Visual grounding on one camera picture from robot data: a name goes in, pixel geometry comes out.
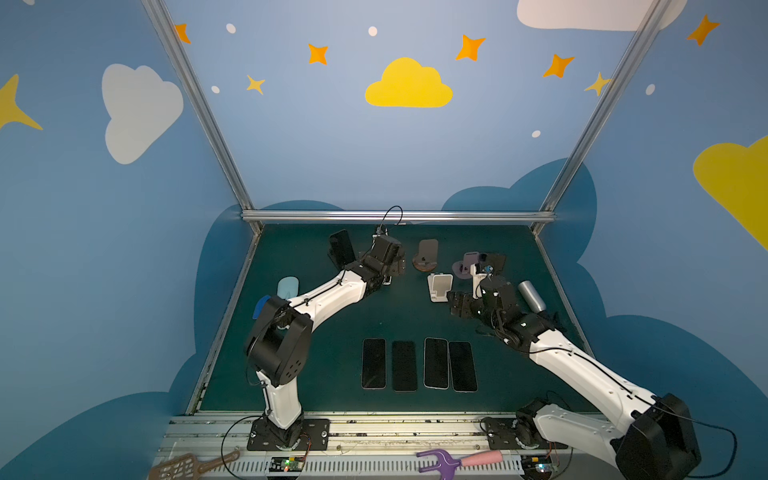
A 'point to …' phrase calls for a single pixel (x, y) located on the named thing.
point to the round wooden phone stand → (426, 258)
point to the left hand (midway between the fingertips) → (391, 255)
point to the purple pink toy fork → (447, 462)
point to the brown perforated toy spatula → (186, 466)
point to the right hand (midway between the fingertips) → (464, 289)
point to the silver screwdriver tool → (532, 295)
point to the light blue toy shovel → (288, 287)
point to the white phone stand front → (439, 285)
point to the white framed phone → (436, 363)
